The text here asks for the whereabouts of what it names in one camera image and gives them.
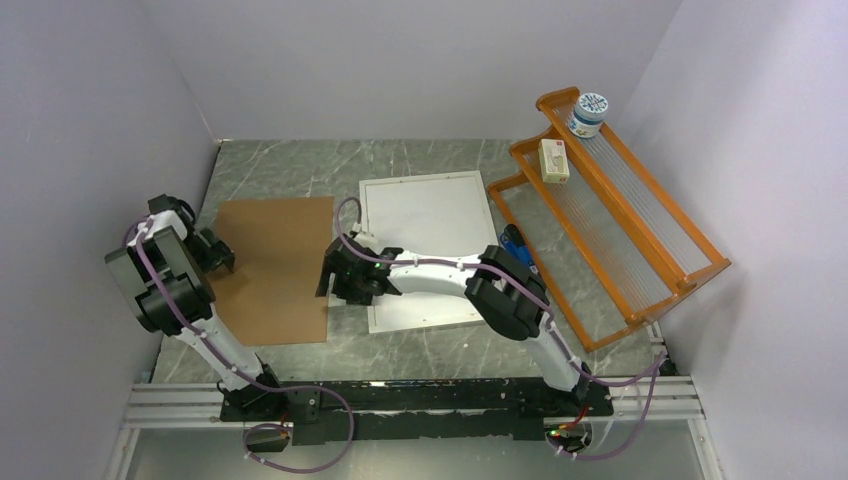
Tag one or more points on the blue white round jar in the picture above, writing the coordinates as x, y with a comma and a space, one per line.
587, 115

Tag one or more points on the blue stapler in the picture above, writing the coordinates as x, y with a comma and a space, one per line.
513, 241

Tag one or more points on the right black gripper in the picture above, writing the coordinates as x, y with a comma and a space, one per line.
359, 297

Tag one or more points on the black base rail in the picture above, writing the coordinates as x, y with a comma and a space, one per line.
320, 412

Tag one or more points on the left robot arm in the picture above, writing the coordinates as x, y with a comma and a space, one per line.
161, 271

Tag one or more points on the orange wooden shelf rack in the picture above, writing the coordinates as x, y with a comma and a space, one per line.
646, 252

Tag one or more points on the white picture frame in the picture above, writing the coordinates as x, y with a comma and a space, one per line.
371, 324

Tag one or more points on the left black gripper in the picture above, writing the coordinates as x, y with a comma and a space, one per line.
216, 253

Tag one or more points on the small cream box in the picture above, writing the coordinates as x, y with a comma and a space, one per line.
553, 161

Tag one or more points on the brown backing board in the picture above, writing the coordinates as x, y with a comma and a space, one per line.
269, 299

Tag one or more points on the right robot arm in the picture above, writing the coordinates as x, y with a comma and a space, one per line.
510, 298

